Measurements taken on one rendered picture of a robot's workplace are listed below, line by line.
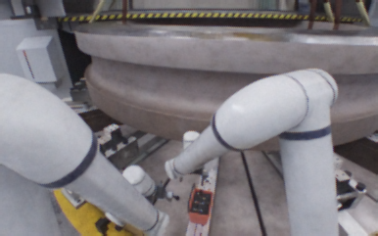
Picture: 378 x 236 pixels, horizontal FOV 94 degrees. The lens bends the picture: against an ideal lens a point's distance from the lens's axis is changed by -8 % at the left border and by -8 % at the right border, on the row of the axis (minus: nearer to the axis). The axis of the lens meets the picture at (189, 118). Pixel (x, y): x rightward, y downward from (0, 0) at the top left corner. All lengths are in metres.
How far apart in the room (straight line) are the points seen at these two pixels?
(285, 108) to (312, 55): 1.16
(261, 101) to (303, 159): 0.19
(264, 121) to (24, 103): 0.36
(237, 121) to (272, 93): 0.08
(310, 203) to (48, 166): 0.52
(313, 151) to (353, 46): 1.28
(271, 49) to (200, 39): 0.47
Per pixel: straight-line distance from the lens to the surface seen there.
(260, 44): 1.37
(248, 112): 0.36
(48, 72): 4.74
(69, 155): 0.31
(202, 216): 1.30
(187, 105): 1.66
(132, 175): 0.80
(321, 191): 0.53
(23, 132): 0.30
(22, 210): 0.50
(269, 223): 1.96
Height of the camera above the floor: 1.89
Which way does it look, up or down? 30 degrees down
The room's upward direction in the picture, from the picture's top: straight up
